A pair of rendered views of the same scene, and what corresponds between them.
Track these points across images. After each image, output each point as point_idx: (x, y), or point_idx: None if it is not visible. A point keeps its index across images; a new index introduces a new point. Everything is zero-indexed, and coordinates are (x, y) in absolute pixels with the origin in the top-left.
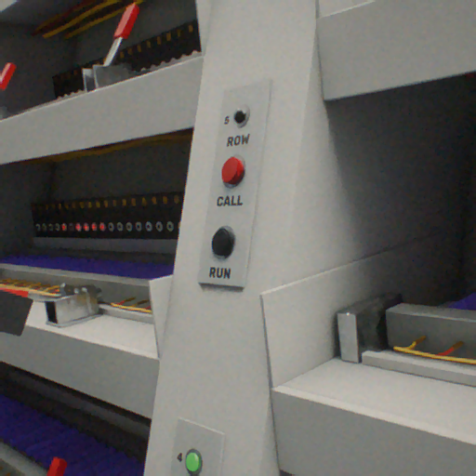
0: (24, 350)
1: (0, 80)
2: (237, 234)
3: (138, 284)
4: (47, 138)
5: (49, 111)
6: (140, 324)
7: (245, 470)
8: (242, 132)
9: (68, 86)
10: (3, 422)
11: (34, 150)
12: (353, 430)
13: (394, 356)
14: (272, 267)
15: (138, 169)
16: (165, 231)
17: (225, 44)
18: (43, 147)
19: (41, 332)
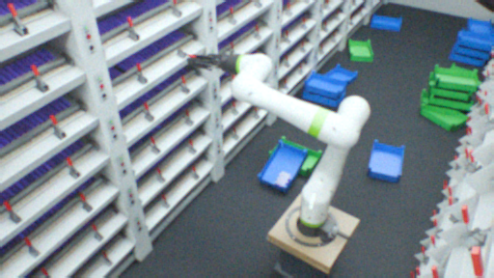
0: (178, 67)
1: (131, 23)
2: (212, 26)
3: (179, 43)
4: (169, 30)
5: (172, 24)
6: (188, 47)
7: (216, 46)
8: (210, 14)
9: None
10: (133, 105)
11: (164, 34)
12: (222, 36)
13: None
14: (215, 27)
15: None
16: None
17: (205, 4)
18: (167, 32)
19: (184, 60)
